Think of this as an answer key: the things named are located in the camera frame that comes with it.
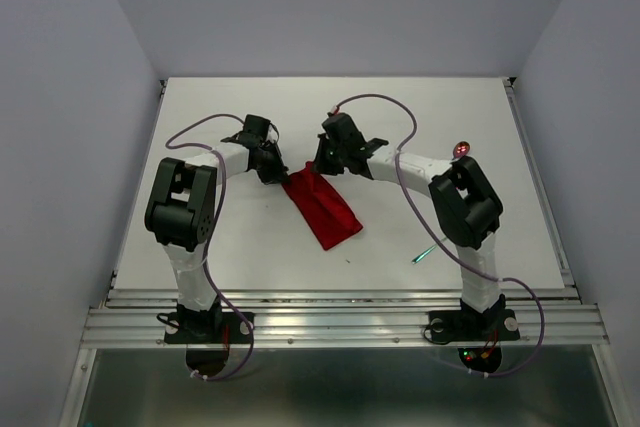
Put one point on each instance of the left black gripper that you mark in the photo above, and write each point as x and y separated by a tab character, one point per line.
278	175

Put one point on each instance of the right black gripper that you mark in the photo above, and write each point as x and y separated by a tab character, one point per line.
319	165

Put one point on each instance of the red cloth napkin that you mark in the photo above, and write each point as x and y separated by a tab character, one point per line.
327	214

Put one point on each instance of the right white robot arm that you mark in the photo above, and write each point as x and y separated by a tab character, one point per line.
467	207

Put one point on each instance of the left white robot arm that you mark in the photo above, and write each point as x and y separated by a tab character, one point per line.
185	205

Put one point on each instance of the iridescent metal spoon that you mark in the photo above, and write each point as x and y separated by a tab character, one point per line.
460	150

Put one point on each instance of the iridescent metal fork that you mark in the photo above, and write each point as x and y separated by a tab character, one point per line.
427	251

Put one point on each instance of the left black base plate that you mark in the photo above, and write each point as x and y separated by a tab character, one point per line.
230	331

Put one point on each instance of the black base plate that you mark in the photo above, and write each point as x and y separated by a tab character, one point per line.
230	331
457	326

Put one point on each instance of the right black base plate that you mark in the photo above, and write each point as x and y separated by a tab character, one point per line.
457	326

